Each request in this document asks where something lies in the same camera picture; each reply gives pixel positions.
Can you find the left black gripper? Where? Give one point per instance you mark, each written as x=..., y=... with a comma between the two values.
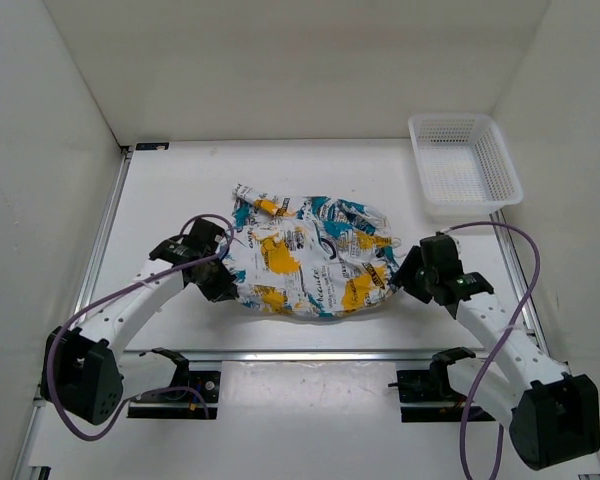
x=224, y=289

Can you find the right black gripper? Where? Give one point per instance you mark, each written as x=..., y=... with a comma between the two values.
x=405, y=275

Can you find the colourful printed shorts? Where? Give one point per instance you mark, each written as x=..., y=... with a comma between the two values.
x=312, y=257

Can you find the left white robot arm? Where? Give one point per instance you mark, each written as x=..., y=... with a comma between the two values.
x=86, y=372

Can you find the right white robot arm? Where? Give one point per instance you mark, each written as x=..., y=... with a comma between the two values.
x=550, y=415

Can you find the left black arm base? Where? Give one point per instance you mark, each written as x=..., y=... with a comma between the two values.
x=192, y=394

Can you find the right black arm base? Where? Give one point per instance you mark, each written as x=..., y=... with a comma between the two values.
x=426, y=395

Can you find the white plastic basket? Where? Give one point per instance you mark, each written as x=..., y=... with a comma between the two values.
x=464, y=165

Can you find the black corner bracket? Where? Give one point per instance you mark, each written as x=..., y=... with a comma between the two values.
x=152, y=146

